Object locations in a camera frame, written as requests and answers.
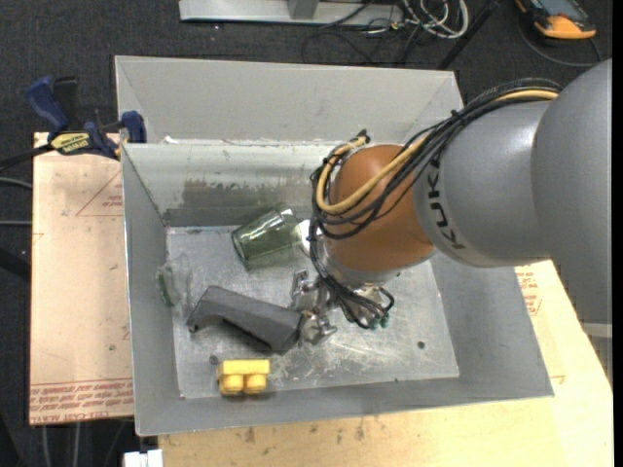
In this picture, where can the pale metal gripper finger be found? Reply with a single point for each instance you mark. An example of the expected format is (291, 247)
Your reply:
(318, 331)
(299, 284)

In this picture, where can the green glass cup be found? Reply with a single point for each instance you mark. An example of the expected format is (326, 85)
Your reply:
(267, 239)

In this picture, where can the dark grey angled block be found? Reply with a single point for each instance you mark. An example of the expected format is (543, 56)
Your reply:
(248, 314)

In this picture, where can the grey metal bin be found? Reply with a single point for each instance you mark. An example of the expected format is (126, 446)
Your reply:
(399, 353)

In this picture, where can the yellow toy brick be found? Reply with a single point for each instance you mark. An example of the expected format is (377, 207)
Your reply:
(242, 376)

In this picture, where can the small clear glass jar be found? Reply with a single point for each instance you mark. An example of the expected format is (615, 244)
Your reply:
(171, 280)

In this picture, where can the brown cardboard board red print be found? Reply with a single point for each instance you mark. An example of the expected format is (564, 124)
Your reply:
(78, 270)

